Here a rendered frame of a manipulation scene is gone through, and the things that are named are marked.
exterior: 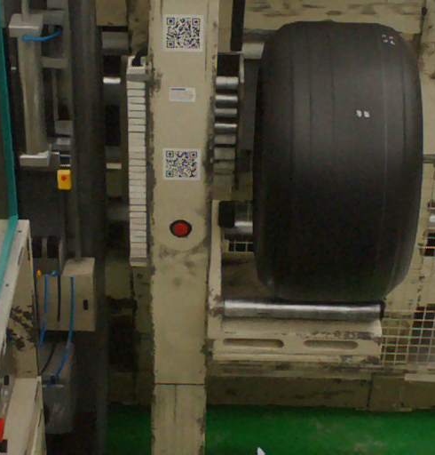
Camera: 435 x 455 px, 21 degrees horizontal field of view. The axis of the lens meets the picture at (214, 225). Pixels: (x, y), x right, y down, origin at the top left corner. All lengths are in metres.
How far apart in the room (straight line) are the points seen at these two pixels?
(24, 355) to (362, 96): 0.81
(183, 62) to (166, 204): 0.33
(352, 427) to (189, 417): 0.86
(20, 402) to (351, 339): 0.71
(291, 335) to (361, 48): 0.63
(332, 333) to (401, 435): 1.08
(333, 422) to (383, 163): 1.50
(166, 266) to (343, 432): 1.19
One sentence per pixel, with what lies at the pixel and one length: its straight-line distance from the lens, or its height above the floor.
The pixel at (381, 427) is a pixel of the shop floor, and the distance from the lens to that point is 3.59.
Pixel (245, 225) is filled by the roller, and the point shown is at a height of 0.92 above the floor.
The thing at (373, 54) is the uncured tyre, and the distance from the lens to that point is 2.31.
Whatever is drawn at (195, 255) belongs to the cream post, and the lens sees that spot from 2.51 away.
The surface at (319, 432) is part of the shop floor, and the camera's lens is 3.54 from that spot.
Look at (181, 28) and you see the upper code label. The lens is 2.24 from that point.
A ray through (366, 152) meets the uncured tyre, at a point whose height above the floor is 1.35.
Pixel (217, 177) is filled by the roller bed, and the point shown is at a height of 0.93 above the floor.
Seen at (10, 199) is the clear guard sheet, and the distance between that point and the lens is 2.10.
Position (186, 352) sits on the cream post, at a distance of 2.68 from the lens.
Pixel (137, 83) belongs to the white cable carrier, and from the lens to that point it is 2.31.
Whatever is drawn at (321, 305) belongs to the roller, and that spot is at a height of 0.92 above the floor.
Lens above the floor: 2.49
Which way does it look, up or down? 35 degrees down
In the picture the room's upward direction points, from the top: 2 degrees clockwise
